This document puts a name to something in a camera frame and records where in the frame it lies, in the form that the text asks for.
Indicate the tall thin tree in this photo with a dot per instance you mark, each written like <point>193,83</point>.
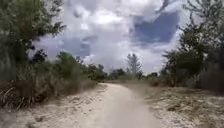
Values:
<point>134,63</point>

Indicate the pale sandy dirt path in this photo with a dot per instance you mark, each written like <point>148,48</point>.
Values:
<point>116,110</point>

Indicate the dry sandy grass verge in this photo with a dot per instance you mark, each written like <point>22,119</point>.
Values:
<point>66,106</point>

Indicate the dense green bushes and trees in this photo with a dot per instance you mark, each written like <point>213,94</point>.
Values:
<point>30,66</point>

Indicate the green trees and shrubs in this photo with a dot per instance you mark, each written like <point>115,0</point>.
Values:
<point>196,63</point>

